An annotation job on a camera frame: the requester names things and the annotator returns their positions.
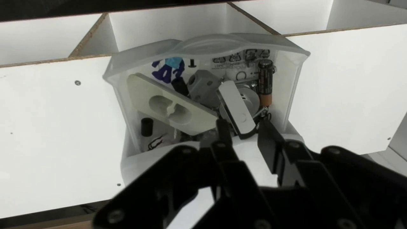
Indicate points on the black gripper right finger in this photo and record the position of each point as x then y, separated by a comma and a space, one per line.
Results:
271, 144

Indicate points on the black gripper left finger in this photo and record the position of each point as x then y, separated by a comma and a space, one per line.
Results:
237, 110

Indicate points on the small grey object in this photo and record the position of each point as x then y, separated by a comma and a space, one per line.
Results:
204, 87

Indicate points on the clear plastic drawer with clutter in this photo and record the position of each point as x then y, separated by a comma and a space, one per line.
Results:
293, 84

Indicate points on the round silver disc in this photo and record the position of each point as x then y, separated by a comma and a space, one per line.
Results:
251, 98

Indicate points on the black and orange battery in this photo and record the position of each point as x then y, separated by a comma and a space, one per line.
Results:
266, 80

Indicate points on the white moulded plastic tray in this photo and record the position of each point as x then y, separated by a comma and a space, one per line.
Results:
169, 108

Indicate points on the blue patterned item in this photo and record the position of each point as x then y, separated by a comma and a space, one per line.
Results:
172, 68

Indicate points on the small black cylinder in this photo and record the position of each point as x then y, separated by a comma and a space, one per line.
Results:
146, 127

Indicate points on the white cubby shelf unit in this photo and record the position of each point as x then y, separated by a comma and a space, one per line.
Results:
55, 140

